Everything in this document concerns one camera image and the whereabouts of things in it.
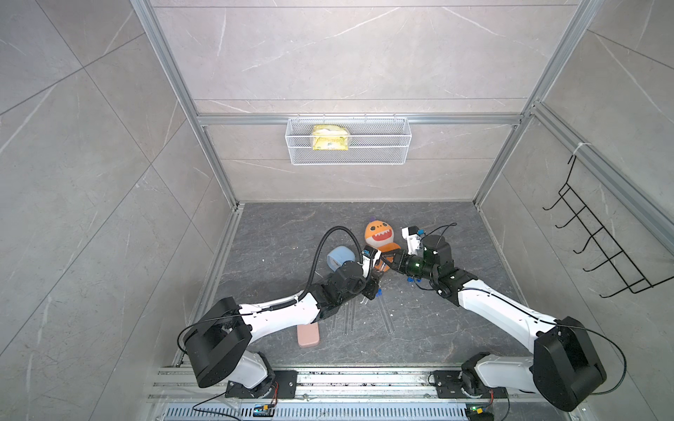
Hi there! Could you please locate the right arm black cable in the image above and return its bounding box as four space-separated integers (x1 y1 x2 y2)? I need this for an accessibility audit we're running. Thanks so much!
425 222 628 396

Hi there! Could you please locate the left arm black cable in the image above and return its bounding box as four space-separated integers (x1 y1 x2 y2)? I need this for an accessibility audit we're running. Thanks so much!
176 225 364 354

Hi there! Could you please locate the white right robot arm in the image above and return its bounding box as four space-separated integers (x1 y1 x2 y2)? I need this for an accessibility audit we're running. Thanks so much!
377 235 607 412

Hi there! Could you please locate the black wire hook rack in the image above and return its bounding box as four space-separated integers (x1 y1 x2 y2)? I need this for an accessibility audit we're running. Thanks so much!
542 155 673 299

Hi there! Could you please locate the light blue plastic cup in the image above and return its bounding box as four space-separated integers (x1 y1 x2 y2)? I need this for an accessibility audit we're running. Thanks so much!
326 246 356 272

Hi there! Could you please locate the orange shark plush toy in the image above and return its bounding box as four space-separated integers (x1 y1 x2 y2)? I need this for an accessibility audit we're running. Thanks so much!
364 219 400 254

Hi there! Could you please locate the pink rectangular case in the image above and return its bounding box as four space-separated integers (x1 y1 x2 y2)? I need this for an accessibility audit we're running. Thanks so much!
297 323 321 348

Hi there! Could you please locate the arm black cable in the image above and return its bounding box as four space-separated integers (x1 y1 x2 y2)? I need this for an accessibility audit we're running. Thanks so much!
425 222 628 396
176 225 364 354

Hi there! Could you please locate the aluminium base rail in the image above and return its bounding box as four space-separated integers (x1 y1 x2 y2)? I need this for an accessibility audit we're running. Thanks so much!
139 366 589 420

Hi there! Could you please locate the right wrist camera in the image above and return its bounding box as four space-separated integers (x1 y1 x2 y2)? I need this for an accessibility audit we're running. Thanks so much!
401 226 425 255

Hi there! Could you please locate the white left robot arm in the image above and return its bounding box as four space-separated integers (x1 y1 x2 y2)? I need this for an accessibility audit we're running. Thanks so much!
178 261 381 395

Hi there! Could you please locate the white wire mesh basket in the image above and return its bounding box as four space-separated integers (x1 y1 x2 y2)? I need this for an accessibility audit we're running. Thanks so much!
284 117 412 166

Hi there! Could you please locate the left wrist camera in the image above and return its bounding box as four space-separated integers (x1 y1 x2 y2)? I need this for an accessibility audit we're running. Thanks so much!
361 246 381 281

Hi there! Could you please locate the yellow packet in basket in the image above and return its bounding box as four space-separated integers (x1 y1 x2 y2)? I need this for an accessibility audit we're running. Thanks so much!
312 125 350 151

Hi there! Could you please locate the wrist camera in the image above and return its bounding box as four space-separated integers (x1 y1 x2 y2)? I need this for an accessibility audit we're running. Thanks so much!
401 226 425 255
361 246 381 281

